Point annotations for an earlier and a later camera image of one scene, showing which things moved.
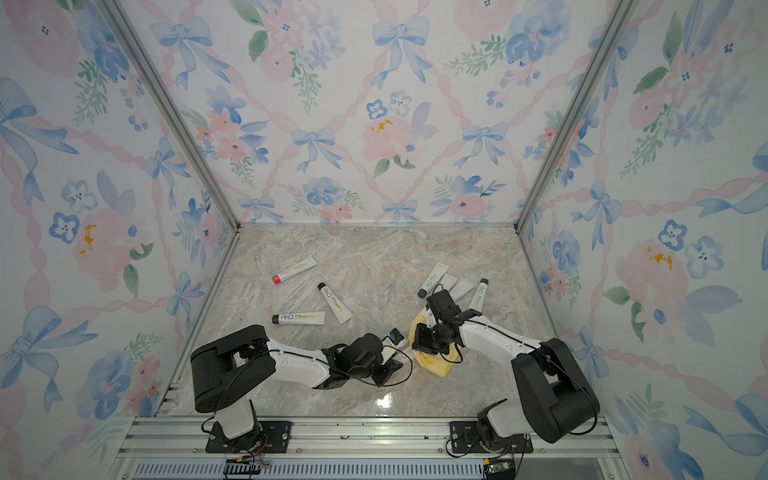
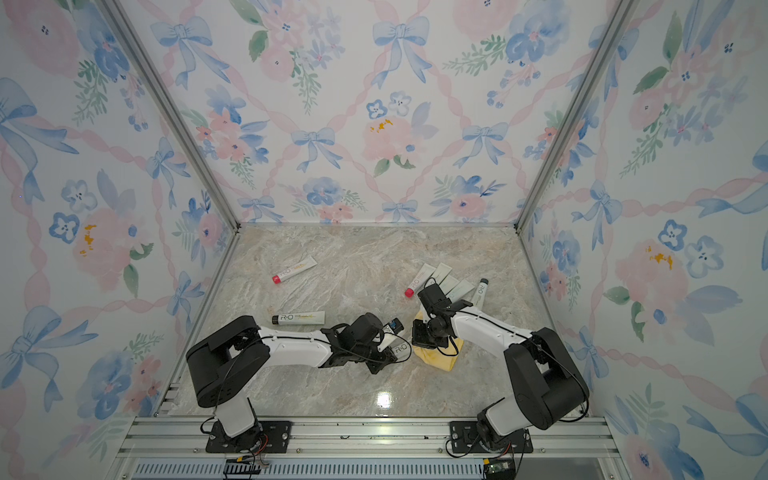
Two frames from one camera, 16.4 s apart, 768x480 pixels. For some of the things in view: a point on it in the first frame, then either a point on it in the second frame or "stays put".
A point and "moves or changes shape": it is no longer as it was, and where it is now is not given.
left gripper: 388,370 → 385,358
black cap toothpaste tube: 341,312 → 402,346
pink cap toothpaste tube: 389,344 moves or changes shape
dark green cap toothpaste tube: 437,273 stays put
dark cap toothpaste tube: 479,297 stays put
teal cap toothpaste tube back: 448,281 stays put
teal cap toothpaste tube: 461,287 stays put
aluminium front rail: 361,448 stays put
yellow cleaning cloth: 436,363 stays put
